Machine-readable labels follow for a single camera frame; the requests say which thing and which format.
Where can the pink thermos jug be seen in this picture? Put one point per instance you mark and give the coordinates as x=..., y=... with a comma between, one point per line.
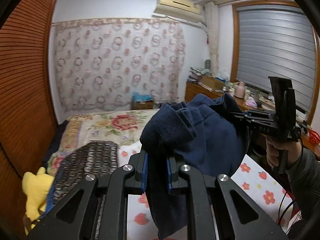
x=239, y=90

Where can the black ring patterned pillow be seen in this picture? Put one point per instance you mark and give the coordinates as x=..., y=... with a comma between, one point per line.
x=97, y=157

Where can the cream tied window curtain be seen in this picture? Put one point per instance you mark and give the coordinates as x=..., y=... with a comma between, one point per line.
x=212, y=21

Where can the pink tissue pack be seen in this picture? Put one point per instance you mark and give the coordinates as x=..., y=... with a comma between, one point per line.
x=251, y=103

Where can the beige wall air conditioner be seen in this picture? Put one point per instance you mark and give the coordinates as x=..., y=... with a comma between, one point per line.
x=183, y=9

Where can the floral beige quilt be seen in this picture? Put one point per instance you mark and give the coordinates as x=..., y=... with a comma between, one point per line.
x=122, y=127

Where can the navy blue printed t-shirt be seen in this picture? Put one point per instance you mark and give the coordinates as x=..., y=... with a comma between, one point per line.
x=203, y=134

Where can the box with blue items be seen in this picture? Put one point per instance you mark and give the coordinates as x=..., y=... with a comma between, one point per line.
x=141, y=101

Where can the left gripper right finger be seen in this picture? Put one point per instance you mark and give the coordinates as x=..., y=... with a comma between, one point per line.
x=217, y=208

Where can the yellow plush toy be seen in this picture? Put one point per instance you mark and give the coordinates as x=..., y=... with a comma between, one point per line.
x=36, y=188

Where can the person's right forearm sleeve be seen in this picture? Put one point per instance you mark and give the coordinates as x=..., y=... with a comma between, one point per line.
x=303, y=176

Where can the brown cardboard box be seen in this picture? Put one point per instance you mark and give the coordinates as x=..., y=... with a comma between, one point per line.
x=212, y=82

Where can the grey window roller blind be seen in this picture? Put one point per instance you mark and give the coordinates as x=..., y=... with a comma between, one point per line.
x=277, y=40

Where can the white strawberry print sheet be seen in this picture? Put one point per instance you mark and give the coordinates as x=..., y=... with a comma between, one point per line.
x=253, y=179

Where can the circle patterned wall curtain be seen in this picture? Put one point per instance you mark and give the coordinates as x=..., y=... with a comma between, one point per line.
x=101, y=63

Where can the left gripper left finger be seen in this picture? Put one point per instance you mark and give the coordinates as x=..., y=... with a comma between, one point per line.
x=96, y=208

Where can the stack of folded papers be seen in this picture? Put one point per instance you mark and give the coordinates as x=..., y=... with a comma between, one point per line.
x=196, y=74

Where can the louvered wooden wardrobe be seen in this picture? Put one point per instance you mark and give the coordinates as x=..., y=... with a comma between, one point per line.
x=28, y=121

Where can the person's right hand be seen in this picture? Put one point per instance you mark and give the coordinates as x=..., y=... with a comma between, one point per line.
x=282, y=152

